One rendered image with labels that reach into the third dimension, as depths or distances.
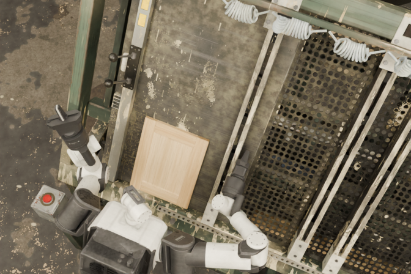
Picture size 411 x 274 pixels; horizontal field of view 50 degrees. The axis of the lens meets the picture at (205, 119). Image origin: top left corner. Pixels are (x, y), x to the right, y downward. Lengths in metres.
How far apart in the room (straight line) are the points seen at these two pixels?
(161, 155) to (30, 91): 1.84
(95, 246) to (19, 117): 2.11
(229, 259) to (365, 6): 1.00
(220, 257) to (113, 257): 0.38
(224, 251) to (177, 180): 0.59
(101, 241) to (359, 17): 1.19
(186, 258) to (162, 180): 0.59
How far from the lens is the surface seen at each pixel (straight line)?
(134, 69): 1.92
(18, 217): 3.28
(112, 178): 2.24
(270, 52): 1.74
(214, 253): 1.66
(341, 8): 1.62
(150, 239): 1.68
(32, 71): 3.81
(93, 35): 2.01
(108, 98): 2.15
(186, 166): 2.07
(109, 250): 1.64
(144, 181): 2.20
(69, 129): 1.66
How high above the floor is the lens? 2.99
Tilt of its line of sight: 61 degrees down
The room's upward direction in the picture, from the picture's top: 9 degrees clockwise
